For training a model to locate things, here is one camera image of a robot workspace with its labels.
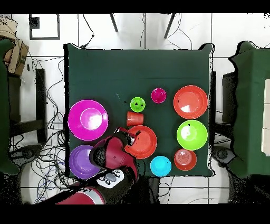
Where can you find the green cloth side table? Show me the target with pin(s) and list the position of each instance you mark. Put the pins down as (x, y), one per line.
(249, 105)
(4, 105)

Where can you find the green bowl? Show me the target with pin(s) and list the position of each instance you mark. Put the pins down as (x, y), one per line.
(198, 139)

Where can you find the black stand frame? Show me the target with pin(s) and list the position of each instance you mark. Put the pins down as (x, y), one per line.
(228, 95)
(41, 95)

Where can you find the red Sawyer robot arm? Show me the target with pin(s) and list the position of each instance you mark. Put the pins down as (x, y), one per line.
(114, 152)

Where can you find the black square floor frame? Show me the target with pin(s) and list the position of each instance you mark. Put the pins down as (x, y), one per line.
(34, 22)

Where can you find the wide orange bowl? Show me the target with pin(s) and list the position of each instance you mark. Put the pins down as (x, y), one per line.
(145, 143)
(191, 99)

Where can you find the purple bowl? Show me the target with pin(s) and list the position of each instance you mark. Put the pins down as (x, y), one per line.
(78, 162)

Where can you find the dark green tablecloth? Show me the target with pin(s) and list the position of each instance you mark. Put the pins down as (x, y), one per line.
(135, 74)

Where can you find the cardboard box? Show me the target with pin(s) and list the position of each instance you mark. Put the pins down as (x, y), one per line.
(18, 57)

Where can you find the large pink bowl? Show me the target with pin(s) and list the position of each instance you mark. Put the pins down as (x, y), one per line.
(76, 126)

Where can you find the white boxes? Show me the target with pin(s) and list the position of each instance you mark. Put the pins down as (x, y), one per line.
(266, 118)

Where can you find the black camera tripod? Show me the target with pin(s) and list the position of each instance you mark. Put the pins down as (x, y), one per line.
(115, 25)

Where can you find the small blue bowl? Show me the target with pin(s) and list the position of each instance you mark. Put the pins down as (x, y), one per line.
(160, 167)

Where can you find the crimson red cup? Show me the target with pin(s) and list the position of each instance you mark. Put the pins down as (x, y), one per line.
(158, 96)

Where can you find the grey pedestal leg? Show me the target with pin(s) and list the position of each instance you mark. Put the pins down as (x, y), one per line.
(25, 153)
(222, 154)

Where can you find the green cup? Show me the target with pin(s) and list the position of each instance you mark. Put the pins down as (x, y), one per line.
(138, 107)

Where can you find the orange cup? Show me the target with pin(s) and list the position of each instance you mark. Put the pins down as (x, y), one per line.
(135, 118)

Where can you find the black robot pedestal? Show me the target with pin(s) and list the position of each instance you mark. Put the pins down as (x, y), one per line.
(147, 190)

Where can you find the small deep orange bowl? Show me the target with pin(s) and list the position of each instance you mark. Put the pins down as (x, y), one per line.
(185, 159)

